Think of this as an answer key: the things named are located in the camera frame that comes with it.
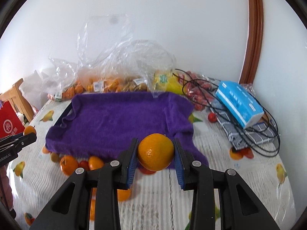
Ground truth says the small orange tangerine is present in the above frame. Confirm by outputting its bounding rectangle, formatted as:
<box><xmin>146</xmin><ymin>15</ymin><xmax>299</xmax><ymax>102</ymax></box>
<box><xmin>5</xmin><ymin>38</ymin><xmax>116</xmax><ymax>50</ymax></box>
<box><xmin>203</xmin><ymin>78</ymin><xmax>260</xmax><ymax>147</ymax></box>
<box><xmin>23</xmin><ymin>125</ymin><xmax>36</xmax><ymax>136</ymax></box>

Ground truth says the small orange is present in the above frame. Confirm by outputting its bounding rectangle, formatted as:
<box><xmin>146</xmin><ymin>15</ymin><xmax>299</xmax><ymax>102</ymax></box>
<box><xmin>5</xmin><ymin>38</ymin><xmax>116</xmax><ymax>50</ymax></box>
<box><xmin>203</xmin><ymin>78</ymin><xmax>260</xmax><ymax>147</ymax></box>
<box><xmin>88</xmin><ymin>156</ymin><xmax>104</xmax><ymax>170</ymax></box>

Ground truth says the small red tomato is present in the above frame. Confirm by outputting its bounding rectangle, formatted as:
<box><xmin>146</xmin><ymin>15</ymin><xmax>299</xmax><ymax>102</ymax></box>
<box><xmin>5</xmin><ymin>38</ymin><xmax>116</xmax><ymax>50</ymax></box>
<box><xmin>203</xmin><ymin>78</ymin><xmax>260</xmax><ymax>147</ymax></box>
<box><xmin>78</xmin><ymin>160</ymin><xmax>90</xmax><ymax>171</ymax></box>

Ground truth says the greenish small kumquat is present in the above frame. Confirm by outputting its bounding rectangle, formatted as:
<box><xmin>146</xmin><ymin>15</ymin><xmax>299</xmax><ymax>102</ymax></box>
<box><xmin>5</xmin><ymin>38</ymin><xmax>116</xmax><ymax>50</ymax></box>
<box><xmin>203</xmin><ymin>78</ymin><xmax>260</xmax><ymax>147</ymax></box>
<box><xmin>50</xmin><ymin>152</ymin><xmax>60</xmax><ymax>163</ymax></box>

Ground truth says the large orange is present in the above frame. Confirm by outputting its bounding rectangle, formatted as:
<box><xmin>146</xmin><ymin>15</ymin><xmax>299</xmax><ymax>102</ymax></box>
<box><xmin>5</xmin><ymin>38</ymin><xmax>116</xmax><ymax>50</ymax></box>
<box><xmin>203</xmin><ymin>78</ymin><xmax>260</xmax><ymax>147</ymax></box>
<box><xmin>137</xmin><ymin>133</ymin><xmax>174</xmax><ymax>171</ymax></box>

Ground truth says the bag of red fruits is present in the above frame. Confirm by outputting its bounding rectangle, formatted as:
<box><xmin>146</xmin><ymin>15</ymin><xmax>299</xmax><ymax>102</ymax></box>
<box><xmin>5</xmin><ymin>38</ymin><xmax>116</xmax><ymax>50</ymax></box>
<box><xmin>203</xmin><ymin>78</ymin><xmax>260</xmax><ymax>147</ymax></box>
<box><xmin>182</xmin><ymin>71</ymin><xmax>216</xmax><ymax>111</ymax></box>

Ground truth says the red paper bag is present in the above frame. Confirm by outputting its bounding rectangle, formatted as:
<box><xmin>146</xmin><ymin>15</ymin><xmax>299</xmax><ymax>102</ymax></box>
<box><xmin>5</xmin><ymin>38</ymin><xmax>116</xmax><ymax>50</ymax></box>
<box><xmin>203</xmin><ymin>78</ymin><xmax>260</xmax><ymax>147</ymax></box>
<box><xmin>0</xmin><ymin>101</ymin><xmax>24</xmax><ymax>138</ymax></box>

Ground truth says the wooden chair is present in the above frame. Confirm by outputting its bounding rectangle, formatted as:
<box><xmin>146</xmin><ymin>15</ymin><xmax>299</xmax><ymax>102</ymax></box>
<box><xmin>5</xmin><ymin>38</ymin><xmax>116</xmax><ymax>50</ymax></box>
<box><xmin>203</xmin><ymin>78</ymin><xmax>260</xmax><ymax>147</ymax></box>
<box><xmin>1</xmin><ymin>78</ymin><xmax>34</xmax><ymax>122</ymax></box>

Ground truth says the purple towel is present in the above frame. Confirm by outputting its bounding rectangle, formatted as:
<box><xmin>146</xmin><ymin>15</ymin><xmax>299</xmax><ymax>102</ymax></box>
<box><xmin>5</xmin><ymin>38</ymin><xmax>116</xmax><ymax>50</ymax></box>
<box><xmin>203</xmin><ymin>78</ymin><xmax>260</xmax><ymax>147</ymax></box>
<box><xmin>45</xmin><ymin>92</ymin><xmax>208</xmax><ymax>165</ymax></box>

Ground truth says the white plastic bag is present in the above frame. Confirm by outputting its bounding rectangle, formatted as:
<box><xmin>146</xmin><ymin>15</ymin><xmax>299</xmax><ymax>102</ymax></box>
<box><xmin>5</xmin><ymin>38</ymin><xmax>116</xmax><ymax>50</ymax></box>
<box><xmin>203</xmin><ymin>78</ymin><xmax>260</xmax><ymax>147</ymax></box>
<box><xmin>19</xmin><ymin>71</ymin><xmax>48</xmax><ymax>111</ymax></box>

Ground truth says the black tray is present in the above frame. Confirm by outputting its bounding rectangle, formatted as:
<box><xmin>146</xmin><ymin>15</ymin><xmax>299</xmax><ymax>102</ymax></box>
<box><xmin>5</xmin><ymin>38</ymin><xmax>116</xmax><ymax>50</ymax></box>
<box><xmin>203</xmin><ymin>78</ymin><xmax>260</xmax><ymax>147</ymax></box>
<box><xmin>54</xmin><ymin>103</ymin><xmax>72</xmax><ymax>126</ymax></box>

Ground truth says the small red fruit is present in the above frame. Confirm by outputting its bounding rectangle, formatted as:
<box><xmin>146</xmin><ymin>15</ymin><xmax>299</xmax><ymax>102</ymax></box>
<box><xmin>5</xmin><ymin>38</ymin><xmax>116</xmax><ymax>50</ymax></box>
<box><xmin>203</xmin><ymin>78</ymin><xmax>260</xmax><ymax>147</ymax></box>
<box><xmin>208</xmin><ymin>112</ymin><xmax>217</xmax><ymax>123</ymax></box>

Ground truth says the clear bag of tangerines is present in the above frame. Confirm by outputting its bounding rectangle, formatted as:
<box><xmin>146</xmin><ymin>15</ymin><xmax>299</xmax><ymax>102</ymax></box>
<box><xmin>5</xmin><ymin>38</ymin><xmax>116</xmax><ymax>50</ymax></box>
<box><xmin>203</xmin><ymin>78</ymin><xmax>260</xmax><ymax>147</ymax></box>
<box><xmin>43</xmin><ymin>58</ymin><xmax>85</xmax><ymax>102</ymax></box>

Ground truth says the grey checked cloth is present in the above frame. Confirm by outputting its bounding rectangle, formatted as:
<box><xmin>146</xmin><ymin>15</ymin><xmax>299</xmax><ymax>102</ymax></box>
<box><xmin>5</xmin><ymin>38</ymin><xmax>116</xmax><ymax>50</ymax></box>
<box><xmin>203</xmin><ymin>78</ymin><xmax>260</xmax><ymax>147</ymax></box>
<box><xmin>209</xmin><ymin>77</ymin><xmax>278</xmax><ymax>151</ymax></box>

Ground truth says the blue tissue pack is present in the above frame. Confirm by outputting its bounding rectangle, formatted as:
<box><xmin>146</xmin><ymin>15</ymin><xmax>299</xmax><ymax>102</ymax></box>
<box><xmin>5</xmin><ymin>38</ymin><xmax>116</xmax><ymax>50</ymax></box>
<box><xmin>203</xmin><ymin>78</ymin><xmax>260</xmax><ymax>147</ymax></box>
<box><xmin>215</xmin><ymin>81</ymin><xmax>264</xmax><ymax>129</ymax></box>

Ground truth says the yellow snack bag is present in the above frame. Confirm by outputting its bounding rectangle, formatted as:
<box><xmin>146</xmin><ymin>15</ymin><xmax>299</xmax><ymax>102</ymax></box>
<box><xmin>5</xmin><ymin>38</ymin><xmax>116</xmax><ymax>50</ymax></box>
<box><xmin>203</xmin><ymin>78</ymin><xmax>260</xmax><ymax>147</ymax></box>
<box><xmin>153</xmin><ymin>71</ymin><xmax>185</xmax><ymax>95</ymax></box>

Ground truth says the clear bag of kumquats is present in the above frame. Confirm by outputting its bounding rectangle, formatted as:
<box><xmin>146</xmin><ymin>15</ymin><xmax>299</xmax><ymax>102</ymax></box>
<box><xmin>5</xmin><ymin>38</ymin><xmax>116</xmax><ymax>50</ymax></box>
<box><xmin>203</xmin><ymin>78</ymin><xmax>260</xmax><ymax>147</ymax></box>
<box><xmin>77</xmin><ymin>14</ymin><xmax>176</xmax><ymax>96</ymax></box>

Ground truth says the black cable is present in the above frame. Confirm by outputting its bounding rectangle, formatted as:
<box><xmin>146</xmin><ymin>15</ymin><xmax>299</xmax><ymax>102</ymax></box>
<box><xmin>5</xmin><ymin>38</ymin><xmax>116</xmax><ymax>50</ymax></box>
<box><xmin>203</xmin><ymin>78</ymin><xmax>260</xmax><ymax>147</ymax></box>
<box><xmin>173</xmin><ymin>68</ymin><xmax>281</xmax><ymax>157</ymax></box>

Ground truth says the brown wooden door frame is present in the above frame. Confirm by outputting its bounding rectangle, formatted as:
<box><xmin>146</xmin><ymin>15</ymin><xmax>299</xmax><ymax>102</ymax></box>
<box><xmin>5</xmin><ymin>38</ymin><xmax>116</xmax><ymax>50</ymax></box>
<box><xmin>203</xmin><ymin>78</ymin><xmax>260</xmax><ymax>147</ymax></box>
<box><xmin>239</xmin><ymin>0</ymin><xmax>264</xmax><ymax>84</ymax></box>

